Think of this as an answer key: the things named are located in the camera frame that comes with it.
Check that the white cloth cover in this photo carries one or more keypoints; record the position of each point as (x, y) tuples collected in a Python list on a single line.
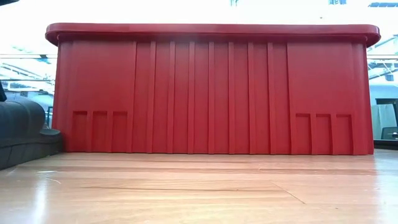
[(381, 121)]

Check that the black aluminium table frame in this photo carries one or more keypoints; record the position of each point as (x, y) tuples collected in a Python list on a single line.
[(387, 144)]

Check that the red plastic bin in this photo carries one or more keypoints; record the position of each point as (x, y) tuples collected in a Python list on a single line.
[(202, 93)]

